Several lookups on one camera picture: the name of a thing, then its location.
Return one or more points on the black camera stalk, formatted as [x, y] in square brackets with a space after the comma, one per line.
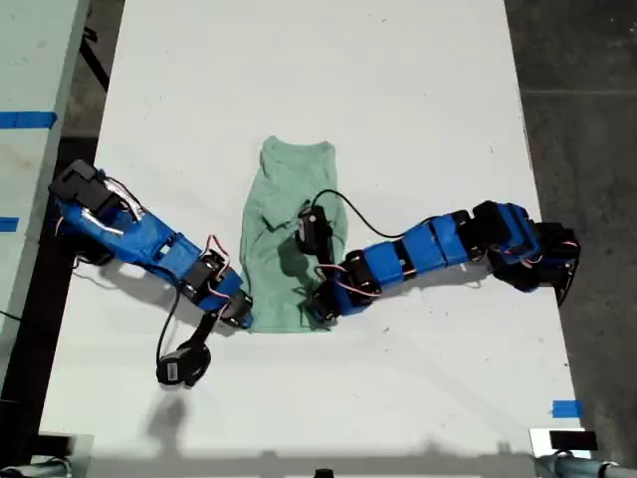
[326, 260]
[204, 331]

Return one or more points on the black frame beam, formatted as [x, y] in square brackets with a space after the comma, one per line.
[35, 318]

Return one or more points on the small black box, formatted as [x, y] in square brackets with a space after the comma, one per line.
[572, 440]
[56, 444]

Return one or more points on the pale grey tube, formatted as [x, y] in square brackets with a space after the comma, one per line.
[572, 468]

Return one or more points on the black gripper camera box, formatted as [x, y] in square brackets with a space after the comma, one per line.
[179, 368]
[313, 229]

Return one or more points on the pale green T-shirt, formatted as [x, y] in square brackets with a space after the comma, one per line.
[274, 279]

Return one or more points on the long blue tape strip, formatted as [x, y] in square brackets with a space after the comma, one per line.
[27, 120]

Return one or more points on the black diagonal strut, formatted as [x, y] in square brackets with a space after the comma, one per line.
[94, 60]

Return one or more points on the pale side table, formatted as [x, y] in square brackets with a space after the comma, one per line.
[30, 60]

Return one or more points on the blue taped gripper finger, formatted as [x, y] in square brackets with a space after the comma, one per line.
[233, 323]
[246, 323]
[311, 317]
[326, 324]

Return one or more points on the short blue tape strip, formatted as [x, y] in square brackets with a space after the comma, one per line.
[9, 224]

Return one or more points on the square blue tape piece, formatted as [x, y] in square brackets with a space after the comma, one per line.
[567, 409]

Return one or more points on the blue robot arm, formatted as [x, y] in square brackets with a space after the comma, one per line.
[144, 239]
[428, 246]

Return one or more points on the small black knob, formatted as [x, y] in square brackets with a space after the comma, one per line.
[323, 473]

